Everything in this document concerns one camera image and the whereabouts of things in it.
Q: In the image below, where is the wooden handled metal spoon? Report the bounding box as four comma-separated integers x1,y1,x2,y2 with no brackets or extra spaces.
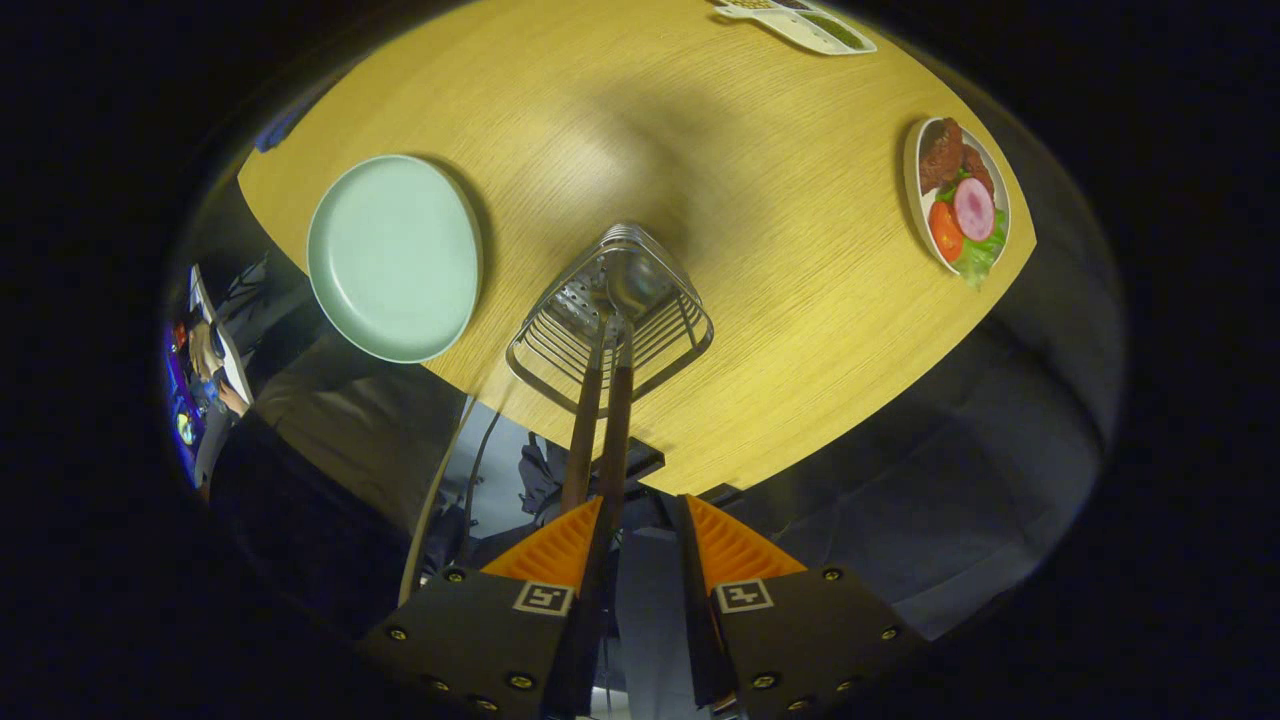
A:
588,248,656,601

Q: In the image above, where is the metal wire cutlery basket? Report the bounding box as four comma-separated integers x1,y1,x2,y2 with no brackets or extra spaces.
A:
504,222,716,417

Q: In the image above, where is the white board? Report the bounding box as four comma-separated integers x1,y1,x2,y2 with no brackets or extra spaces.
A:
188,263,255,406

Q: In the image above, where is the blue folded cloth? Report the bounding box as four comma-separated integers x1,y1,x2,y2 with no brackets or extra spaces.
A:
253,98,313,154

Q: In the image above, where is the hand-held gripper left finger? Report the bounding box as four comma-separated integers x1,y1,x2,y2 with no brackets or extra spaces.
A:
360,495,606,720

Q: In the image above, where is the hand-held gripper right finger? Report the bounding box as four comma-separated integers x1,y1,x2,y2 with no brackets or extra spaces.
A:
678,493,926,720

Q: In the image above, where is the wooden handled metal fork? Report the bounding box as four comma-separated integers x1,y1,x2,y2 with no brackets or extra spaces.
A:
558,300,613,517

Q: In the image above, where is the white divided condiment dish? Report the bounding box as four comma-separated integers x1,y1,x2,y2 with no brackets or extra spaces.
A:
711,0,879,57

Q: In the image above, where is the green round plate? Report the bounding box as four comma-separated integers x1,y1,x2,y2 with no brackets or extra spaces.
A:
305,153,485,365

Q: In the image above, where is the glowing computer monitor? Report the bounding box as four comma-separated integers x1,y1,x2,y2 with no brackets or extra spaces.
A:
162,320,207,488

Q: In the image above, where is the plate of meat and salad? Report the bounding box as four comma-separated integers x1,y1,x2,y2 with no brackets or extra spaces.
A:
903,115,1013,290

